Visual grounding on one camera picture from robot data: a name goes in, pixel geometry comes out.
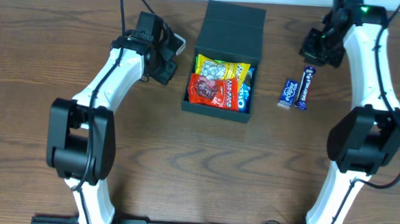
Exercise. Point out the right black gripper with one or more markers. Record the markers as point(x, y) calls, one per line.
point(313, 49)

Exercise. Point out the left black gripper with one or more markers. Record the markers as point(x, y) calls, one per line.
point(166, 69)

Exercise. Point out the blue Eclipse mint box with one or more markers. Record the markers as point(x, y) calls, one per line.
point(287, 97)

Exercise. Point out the purple Dairy Milk bar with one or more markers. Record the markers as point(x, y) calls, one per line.
point(308, 75)

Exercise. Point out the yellow Hacks candy bag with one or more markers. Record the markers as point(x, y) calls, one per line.
point(221, 71)

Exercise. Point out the blue Oreo cookie pack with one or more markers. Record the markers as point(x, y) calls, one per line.
point(245, 91)

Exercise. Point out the red Hacks candy bag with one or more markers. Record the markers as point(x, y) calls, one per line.
point(221, 94)

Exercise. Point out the Haribo gummy worms bag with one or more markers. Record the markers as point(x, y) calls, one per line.
point(202, 57)

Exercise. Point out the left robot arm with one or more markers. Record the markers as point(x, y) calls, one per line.
point(81, 137)

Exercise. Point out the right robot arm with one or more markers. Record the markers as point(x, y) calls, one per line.
point(369, 136)

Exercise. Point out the dark green open box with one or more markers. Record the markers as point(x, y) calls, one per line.
point(232, 33)

